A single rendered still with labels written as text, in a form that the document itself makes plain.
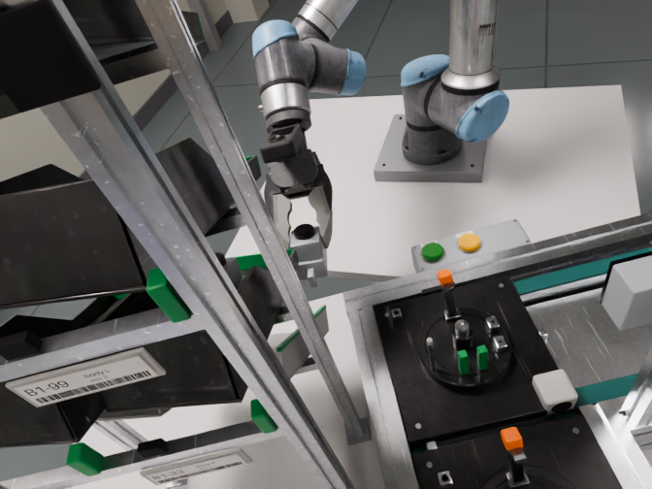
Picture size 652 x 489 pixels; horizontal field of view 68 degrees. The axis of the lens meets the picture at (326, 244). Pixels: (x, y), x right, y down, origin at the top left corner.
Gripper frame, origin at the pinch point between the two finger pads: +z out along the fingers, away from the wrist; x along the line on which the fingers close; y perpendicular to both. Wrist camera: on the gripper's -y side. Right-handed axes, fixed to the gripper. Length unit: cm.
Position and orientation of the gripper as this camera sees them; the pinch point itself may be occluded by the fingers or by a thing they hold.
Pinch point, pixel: (306, 243)
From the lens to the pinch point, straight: 71.8
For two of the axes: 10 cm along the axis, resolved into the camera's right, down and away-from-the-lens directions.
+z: 1.7, 9.8, -1.3
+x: -9.8, 1.8, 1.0
